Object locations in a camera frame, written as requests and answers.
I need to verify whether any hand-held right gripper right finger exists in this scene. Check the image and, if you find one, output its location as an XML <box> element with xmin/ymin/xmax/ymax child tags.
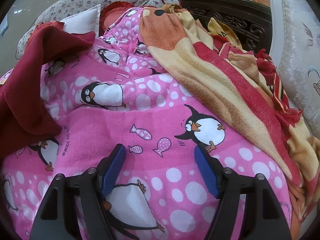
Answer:
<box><xmin>194</xmin><ymin>144</ymin><xmax>292</xmax><ymax>240</ymax></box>

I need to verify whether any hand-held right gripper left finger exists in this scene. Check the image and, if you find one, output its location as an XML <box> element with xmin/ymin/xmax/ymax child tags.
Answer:
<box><xmin>29</xmin><ymin>144</ymin><xmax>126</xmax><ymax>240</ymax></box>

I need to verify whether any dark red garment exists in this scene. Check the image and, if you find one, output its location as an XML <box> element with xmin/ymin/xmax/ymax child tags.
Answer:
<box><xmin>0</xmin><ymin>22</ymin><xmax>97</xmax><ymax>144</ymax></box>

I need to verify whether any pink penguin print blanket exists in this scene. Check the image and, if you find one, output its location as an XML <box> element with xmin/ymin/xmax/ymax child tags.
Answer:
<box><xmin>0</xmin><ymin>7</ymin><xmax>293</xmax><ymax>240</ymax></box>

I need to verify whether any orange cream bear print towel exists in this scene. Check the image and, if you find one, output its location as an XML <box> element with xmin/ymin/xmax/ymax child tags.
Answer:
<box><xmin>139</xmin><ymin>4</ymin><xmax>320</xmax><ymax>240</ymax></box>

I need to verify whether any dark red striped fringed cloth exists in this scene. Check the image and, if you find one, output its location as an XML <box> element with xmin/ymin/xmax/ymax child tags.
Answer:
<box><xmin>256</xmin><ymin>49</ymin><xmax>304</xmax><ymax>128</ymax></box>

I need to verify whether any white pillow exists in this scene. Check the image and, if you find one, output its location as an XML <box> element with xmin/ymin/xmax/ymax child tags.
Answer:
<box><xmin>60</xmin><ymin>4</ymin><xmax>102</xmax><ymax>34</ymax></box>

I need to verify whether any white embroidered upholstered sofa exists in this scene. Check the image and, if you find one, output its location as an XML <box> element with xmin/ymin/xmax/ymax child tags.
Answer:
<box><xmin>269</xmin><ymin>0</ymin><xmax>320</xmax><ymax>140</ymax></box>

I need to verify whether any dark carved wooden furniture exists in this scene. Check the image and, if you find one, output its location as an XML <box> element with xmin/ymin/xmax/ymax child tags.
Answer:
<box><xmin>175</xmin><ymin>0</ymin><xmax>273</xmax><ymax>55</ymax></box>

